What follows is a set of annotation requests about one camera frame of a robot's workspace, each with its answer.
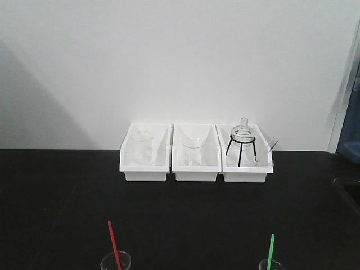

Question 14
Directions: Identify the left white storage bin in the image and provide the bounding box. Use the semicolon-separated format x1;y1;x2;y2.
119;123;172;182

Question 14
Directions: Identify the green plastic spoon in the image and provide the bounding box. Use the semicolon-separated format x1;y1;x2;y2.
266;233;275;270

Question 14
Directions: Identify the glass beaker front right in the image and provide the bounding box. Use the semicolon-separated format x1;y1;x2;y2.
259;258;285;270

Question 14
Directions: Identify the red plastic spoon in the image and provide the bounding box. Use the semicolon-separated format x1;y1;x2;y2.
107;220;122;270

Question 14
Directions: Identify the glass beaker in left bin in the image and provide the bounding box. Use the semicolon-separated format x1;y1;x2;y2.
131;130;154;165

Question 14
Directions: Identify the blue panel at right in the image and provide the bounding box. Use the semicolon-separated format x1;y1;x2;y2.
336;33;360;169

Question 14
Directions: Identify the middle white storage bin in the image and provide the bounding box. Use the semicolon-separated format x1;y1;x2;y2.
172;123;222;182

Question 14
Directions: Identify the black wire tripod stand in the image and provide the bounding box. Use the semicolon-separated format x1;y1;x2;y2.
226;135;258;167

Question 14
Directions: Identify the glass beaker in bin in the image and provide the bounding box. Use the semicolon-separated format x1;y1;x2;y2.
131;130;154;165
182;137;205;166

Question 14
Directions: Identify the white storage bin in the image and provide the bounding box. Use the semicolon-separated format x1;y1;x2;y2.
172;123;222;182
215;124;273;183
119;123;172;182

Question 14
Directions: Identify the clear glass funnel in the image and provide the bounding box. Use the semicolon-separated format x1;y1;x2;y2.
255;136;279;167

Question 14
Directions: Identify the glass beaker in middle bin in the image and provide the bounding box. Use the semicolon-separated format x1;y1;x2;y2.
182;137;205;166

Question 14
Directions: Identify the right white storage bin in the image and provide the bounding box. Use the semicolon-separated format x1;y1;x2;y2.
215;124;273;183

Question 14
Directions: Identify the glass beaker front left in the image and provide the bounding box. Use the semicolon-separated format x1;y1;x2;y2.
100;250;132;270

